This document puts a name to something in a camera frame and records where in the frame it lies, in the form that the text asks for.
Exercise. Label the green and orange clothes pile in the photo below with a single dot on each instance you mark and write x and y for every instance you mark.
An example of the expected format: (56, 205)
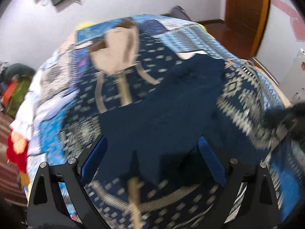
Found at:
(15, 81)

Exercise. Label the blue patchwork bedspread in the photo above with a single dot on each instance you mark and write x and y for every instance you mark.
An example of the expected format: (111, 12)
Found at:
(58, 78)

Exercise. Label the grey pillow behind bed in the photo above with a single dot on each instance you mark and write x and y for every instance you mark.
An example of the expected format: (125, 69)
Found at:
(179, 13)

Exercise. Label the white sheet at bed edge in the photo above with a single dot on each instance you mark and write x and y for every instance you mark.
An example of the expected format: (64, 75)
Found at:
(23, 123)

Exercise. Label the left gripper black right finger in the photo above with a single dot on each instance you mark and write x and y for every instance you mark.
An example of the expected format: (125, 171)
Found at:
(247, 198)

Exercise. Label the yellow cloth at bed edge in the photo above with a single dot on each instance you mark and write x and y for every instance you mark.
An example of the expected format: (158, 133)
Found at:
(84, 25)

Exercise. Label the navy patterned hooded garment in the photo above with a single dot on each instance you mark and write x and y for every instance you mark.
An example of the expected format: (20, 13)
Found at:
(153, 100)

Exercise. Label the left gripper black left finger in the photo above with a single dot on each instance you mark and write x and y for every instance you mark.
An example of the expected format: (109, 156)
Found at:
(46, 207)

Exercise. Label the wooden door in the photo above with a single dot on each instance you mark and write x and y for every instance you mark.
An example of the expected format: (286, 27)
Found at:
(242, 28)

